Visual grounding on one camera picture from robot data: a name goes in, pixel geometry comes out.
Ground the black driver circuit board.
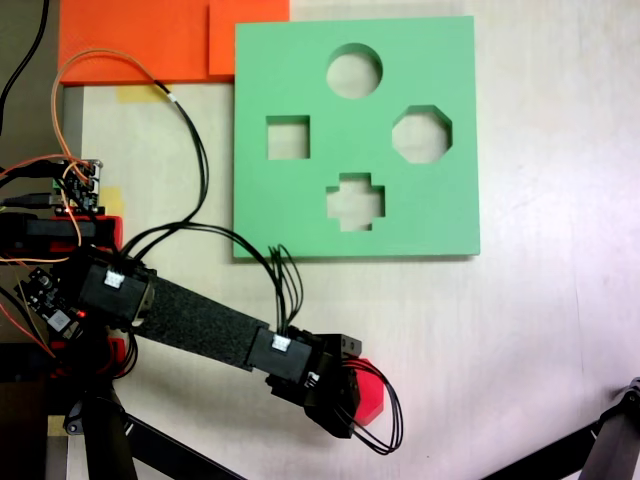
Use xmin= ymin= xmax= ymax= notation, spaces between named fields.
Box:
xmin=22 ymin=267 xmax=86 ymax=342

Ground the yellow tape piece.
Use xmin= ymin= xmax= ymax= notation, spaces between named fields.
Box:
xmin=102 ymin=186 xmax=125 ymax=215
xmin=116 ymin=84 xmax=162 ymax=105

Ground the red black table clamp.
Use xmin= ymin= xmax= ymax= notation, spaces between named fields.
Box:
xmin=0 ymin=213 xmax=125 ymax=254
xmin=49 ymin=337 xmax=127 ymax=379

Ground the black usb plug cable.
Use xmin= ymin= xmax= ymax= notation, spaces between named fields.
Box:
xmin=0 ymin=192 xmax=64 ymax=208

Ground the black gripper wire loop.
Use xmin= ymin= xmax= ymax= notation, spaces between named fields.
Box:
xmin=335 ymin=357 xmax=404 ymax=456

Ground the black tripod leg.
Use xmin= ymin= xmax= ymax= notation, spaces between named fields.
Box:
xmin=582 ymin=377 xmax=640 ymax=480
xmin=64 ymin=379 xmax=140 ymax=480

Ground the thick black cable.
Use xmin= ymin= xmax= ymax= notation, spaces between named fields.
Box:
xmin=0 ymin=0 xmax=51 ymax=137

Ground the black arm wire bundle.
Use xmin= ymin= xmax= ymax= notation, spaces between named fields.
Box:
xmin=124 ymin=222 xmax=305 ymax=346

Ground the green shape sorter board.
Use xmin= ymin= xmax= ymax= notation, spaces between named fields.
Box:
xmin=232 ymin=15 xmax=482 ymax=263

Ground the orange flat block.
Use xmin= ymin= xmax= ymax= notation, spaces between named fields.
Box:
xmin=58 ymin=0 xmax=291 ymax=85

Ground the black cable with white tag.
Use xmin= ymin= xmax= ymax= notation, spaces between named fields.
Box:
xmin=122 ymin=79 xmax=209 ymax=257

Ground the red octagonal block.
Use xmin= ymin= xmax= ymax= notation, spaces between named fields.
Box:
xmin=348 ymin=356 xmax=387 ymax=427

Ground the green circuit board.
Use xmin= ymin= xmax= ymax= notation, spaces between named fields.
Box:
xmin=49 ymin=158 xmax=106 ymax=216

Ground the thin orange wire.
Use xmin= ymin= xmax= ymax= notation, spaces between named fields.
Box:
xmin=51 ymin=48 xmax=161 ymax=169

